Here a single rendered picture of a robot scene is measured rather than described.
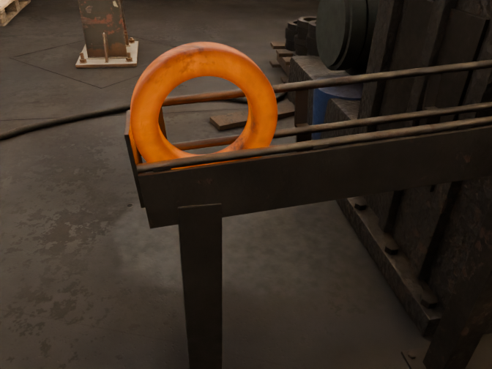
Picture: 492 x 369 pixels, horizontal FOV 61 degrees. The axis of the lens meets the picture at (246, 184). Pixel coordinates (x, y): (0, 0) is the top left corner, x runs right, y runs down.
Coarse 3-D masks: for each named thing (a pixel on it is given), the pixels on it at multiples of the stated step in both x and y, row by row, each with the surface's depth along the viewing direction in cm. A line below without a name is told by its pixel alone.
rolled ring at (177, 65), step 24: (192, 48) 47; (216, 48) 48; (144, 72) 49; (168, 72) 48; (192, 72) 48; (216, 72) 49; (240, 72) 50; (144, 96) 49; (264, 96) 52; (144, 120) 50; (264, 120) 54; (144, 144) 52; (168, 144) 55; (240, 144) 56; (264, 144) 56
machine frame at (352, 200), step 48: (384, 0) 123; (432, 0) 101; (480, 0) 86; (384, 48) 120; (432, 48) 99; (480, 48) 87; (384, 96) 127; (480, 96) 85; (432, 192) 107; (480, 192) 91; (384, 240) 128; (432, 240) 105; (432, 288) 111
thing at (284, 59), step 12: (288, 24) 268; (300, 24) 244; (312, 24) 222; (288, 36) 270; (300, 36) 248; (312, 36) 223; (276, 48) 284; (288, 48) 274; (300, 48) 249; (312, 48) 227; (276, 60) 297; (288, 60) 256; (288, 72) 267
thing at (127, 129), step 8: (128, 112) 54; (128, 120) 52; (128, 128) 50; (128, 136) 49; (128, 144) 50; (128, 152) 50; (136, 152) 54; (136, 160) 53; (136, 168) 52; (136, 176) 52; (136, 184) 53
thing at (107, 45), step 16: (80, 0) 265; (96, 0) 266; (112, 0) 267; (96, 16) 271; (112, 16) 273; (96, 32) 277; (112, 32) 278; (96, 48) 282; (112, 48) 284; (128, 48) 308; (80, 64) 274; (96, 64) 276; (112, 64) 278; (128, 64) 280
